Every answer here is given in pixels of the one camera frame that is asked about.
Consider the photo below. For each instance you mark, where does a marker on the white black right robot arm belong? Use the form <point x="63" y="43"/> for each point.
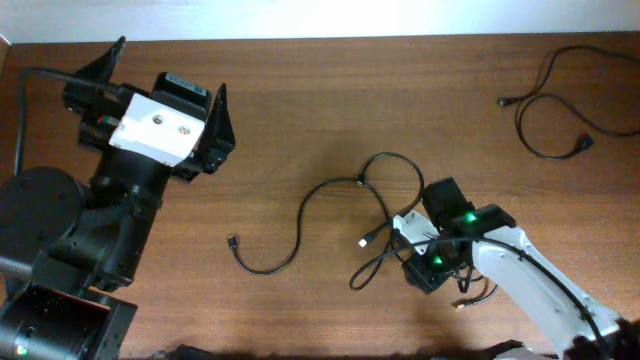
<point x="454" y="233"/>

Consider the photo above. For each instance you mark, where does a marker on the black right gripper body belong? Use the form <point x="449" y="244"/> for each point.
<point x="420" y="275"/>

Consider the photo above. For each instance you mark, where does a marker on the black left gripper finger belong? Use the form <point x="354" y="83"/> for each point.
<point x="101" y="69"/>
<point x="218" y="139"/>

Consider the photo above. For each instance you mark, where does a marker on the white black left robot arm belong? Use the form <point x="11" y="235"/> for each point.
<point x="67" y="246"/>

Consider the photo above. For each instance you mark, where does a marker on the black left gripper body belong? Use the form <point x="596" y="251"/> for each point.
<point x="195" y="163"/>

